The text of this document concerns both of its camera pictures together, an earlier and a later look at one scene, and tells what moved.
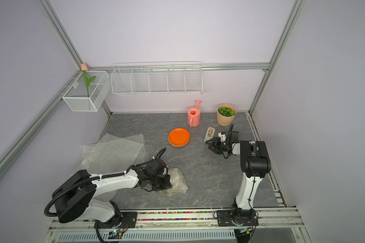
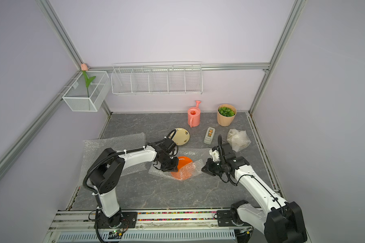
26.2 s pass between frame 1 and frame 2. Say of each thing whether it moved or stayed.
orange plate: moved
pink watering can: stayed
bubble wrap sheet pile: stayed
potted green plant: stayed
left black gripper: moved
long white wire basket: stayed
